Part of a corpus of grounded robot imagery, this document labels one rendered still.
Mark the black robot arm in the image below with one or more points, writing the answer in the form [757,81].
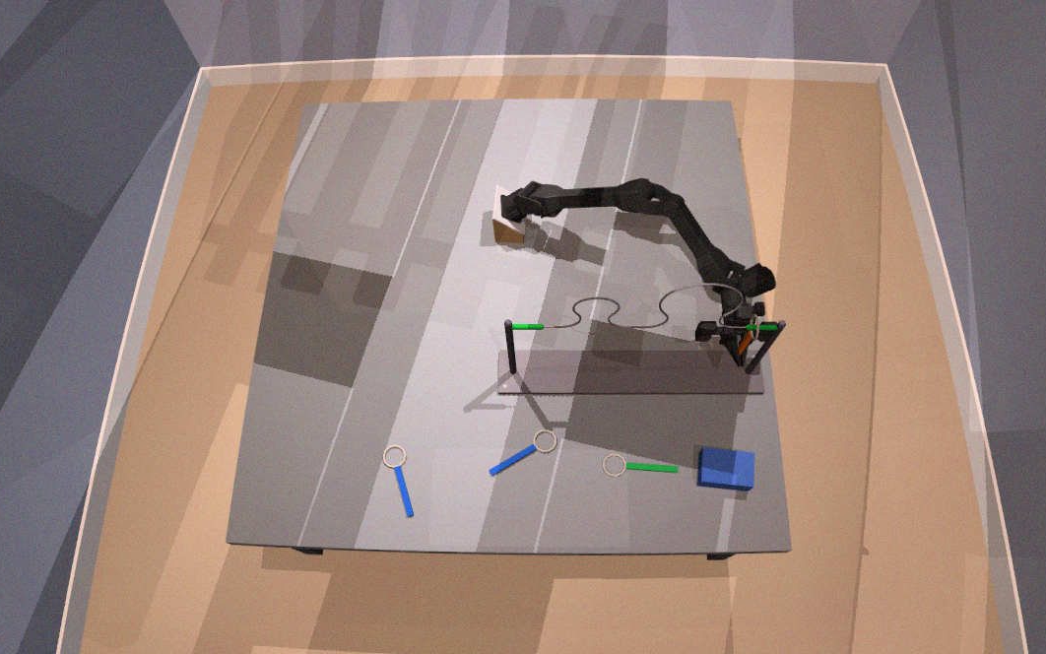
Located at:
[548,200]

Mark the blue rectangular block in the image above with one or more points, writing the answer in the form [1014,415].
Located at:
[725,469]

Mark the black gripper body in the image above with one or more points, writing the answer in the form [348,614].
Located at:
[705,329]

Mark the grey loop with green handle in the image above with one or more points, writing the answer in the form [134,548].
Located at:
[639,466]

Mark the blue handle with beige ring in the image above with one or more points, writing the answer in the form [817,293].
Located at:
[522,454]
[400,478]

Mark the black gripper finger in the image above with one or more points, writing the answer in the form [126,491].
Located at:
[744,354]
[729,341]

